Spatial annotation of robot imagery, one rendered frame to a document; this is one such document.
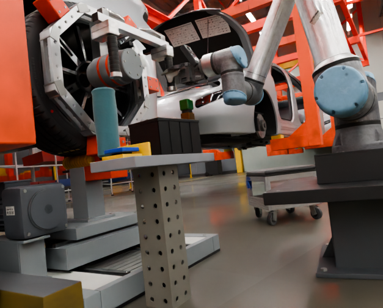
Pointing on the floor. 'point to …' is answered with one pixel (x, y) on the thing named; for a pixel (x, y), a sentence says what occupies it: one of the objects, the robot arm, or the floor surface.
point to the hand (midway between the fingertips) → (165, 73)
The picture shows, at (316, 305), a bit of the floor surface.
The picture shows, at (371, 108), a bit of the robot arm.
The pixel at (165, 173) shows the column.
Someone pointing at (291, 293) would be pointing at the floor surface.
